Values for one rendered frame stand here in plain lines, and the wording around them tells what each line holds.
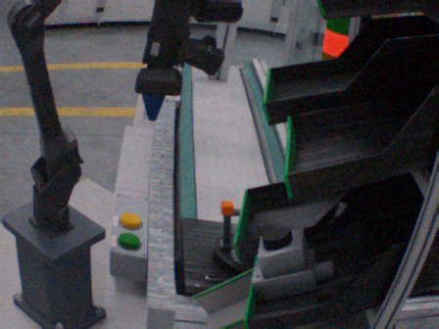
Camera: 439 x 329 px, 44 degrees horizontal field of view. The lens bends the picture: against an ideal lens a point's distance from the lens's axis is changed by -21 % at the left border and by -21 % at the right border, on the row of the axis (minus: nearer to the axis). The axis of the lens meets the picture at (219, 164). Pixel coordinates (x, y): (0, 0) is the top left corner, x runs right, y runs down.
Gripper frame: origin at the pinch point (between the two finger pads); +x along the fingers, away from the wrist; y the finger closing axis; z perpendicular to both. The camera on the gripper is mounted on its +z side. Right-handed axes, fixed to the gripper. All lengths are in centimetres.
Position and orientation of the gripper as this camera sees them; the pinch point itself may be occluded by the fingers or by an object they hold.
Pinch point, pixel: (155, 98)
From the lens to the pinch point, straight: 95.0
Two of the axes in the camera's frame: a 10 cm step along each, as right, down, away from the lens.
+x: -1.5, 8.9, 4.4
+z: 9.9, 1.1, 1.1
